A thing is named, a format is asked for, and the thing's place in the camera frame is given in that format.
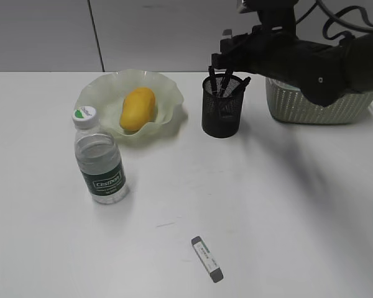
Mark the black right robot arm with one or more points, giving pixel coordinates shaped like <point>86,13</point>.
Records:
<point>323,73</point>

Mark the yellow mango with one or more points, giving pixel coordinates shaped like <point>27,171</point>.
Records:
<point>137,109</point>

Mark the black marker pen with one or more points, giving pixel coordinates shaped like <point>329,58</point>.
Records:
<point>241,87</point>
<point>213,81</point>
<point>225,81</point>

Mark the black mesh pen holder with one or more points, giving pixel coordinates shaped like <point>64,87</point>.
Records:
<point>220,117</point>

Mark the grey white eraser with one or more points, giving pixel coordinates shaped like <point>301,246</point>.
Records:
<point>207,259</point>

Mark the clear water bottle green label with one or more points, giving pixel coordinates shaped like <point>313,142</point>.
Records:
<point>98,157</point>

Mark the frosted green ruffled plate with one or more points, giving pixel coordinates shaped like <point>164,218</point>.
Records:
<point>108,92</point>

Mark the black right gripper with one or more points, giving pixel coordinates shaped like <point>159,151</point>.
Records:
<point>242,53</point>

